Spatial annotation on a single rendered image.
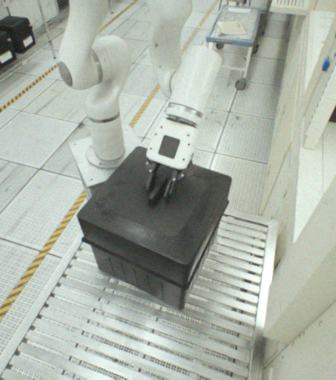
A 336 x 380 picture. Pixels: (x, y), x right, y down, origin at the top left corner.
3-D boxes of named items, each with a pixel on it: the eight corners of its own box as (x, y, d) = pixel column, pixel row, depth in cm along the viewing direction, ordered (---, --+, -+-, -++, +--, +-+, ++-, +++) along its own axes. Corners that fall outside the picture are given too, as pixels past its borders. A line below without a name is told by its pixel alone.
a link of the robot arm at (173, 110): (161, 99, 66) (157, 113, 67) (198, 110, 64) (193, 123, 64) (173, 109, 74) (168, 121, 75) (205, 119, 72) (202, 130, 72)
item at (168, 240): (139, 168, 93) (136, 134, 83) (229, 201, 84) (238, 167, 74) (80, 240, 76) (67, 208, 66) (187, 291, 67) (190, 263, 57)
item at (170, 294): (218, 232, 95) (227, 197, 82) (182, 311, 79) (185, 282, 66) (142, 202, 104) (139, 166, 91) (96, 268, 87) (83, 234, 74)
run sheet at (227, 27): (216, 22, 293) (217, 20, 292) (240, 21, 294) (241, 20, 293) (222, 34, 273) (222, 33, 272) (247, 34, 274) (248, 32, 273)
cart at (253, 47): (214, 47, 364) (219, 1, 328) (257, 51, 355) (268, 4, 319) (196, 87, 303) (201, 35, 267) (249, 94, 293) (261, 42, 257)
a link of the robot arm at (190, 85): (160, 102, 71) (179, 102, 63) (179, 47, 70) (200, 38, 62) (188, 115, 75) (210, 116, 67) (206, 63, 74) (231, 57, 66)
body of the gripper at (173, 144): (157, 109, 67) (142, 156, 68) (199, 121, 64) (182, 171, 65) (168, 116, 74) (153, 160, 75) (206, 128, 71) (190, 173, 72)
